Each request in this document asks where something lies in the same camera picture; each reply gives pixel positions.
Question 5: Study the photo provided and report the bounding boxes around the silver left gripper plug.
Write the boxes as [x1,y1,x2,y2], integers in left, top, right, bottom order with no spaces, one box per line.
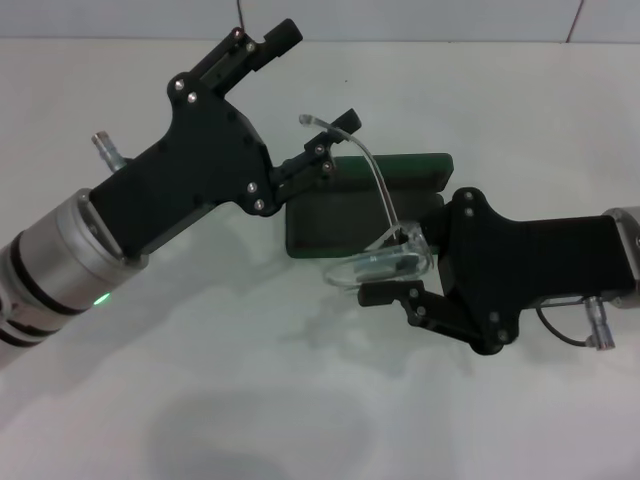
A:
[90,130,126,172]

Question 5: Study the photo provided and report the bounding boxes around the green glasses case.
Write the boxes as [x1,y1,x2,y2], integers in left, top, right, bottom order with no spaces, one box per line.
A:
[283,151,455,261]

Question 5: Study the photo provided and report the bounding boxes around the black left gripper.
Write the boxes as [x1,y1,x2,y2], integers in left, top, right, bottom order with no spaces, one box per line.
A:
[88,17,363,262]

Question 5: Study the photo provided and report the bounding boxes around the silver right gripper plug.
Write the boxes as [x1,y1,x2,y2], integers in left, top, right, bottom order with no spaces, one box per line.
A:
[582,294,618,352]

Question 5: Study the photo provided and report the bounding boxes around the clear white glasses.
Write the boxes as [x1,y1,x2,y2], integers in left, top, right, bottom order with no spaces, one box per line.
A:
[297,112,434,290]

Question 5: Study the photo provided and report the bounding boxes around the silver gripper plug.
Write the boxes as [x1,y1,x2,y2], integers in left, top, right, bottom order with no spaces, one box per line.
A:
[90,130,126,172]
[582,294,618,352]

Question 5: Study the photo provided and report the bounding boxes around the dark right wrist cable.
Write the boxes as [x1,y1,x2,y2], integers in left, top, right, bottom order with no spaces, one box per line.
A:
[537,299,591,347]

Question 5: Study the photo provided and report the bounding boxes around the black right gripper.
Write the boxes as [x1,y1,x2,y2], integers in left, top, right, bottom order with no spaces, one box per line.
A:
[356,186,640,357]

